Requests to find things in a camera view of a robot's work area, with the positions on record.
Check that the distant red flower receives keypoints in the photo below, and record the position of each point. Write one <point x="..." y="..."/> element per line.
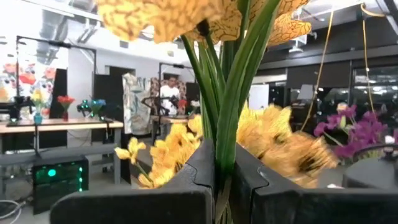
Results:
<point x="182" y="103"/>

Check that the white board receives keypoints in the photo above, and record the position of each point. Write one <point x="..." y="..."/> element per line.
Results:
<point x="258" y="96"/>

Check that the distant wooden table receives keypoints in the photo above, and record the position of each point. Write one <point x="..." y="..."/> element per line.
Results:
<point x="77" y="125"/>
<point x="169" y="119"/>

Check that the distant gripper with green light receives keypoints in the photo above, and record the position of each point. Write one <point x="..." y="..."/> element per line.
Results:
<point x="83" y="105"/>

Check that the black computer with lights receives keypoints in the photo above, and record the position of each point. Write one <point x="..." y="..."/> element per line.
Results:
<point x="59" y="186"/>

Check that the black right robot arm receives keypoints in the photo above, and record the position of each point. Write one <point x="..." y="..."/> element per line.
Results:
<point x="370" y="174"/>

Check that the purple artificial flower bunch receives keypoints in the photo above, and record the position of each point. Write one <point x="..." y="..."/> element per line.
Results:
<point x="367" y="130"/>

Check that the black standing panel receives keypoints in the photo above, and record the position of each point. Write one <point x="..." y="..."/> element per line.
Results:
<point x="60" y="84"/>
<point x="107" y="90"/>

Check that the white ceiling projector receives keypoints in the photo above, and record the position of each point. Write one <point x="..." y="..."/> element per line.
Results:
<point x="297" y="48"/>

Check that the red vase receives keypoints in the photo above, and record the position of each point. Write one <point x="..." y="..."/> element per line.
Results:
<point x="65" y="115"/>

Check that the distant yellow flowers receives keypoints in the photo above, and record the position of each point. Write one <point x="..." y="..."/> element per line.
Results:
<point x="38" y="96"/>

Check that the teal vase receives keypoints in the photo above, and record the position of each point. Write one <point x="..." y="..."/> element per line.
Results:
<point x="38" y="119"/>

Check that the distant white flower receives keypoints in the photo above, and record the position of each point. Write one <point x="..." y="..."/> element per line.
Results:
<point x="195" y="103"/>

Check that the distant red flowers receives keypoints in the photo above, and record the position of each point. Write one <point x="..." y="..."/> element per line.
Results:
<point x="65" y="100"/>

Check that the floral printed hanging cloth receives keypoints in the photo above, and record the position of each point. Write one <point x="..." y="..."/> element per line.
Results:
<point x="28" y="77"/>

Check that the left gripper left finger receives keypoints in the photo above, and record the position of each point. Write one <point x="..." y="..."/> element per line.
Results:
<point x="140" y="208"/>

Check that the yellow artificial flower bunch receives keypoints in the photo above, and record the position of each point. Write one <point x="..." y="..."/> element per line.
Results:
<point x="273" y="137"/>
<point x="228" y="124"/>
<point x="174" y="146"/>

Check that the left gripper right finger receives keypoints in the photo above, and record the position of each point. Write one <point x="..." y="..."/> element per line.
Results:
<point x="311" y="208"/>

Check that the white patterned hanging cloth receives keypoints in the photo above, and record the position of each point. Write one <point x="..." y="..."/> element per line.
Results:
<point x="135" y="102"/>

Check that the distant blue flowers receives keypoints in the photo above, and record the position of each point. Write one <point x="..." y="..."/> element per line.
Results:
<point x="96" y="104"/>

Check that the grey wall vent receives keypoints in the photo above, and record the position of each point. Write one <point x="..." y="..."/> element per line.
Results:
<point x="170" y="53"/>
<point x="123" y="44"/>

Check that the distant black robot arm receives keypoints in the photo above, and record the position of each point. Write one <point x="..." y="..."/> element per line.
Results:
<point x="152" y="101"/>
<point x="18" y="104"/>

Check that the silver corrugated ceiling duct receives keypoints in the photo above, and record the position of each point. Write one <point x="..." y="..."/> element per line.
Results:
<point x="51" y="34"/>

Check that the person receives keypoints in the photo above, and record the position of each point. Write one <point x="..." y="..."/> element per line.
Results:
<point x="169" y="95"/>

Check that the grey bench beam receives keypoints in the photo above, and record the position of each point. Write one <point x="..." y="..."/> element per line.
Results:
<point x="77" y="151"/>

